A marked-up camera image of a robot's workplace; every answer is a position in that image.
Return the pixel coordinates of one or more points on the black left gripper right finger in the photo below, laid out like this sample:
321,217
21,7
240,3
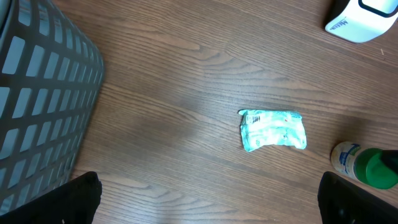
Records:
342,202

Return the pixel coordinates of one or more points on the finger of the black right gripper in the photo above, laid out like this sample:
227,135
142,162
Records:
390,159

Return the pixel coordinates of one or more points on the white barcode scanner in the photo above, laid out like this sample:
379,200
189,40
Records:
359,21

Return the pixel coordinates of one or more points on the teal wet wipes pack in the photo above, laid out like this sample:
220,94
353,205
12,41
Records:
271,127

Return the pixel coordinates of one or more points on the grey plastic mesh basket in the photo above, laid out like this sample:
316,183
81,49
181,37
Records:
51,75

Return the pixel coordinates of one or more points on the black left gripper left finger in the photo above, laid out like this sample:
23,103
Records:
73,202

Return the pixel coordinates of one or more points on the green lid plastic jar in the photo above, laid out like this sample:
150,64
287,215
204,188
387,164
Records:
363,164

